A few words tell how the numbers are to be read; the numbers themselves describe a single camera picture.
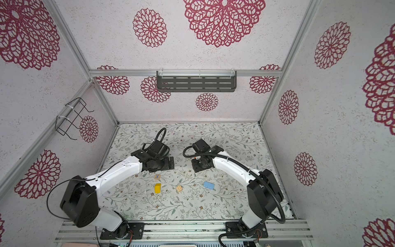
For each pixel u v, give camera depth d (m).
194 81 0.93
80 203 0.42
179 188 0.86
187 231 0.75
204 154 0.62
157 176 0.92
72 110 0.78
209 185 0.88
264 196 0.43
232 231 0.74
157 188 0.87
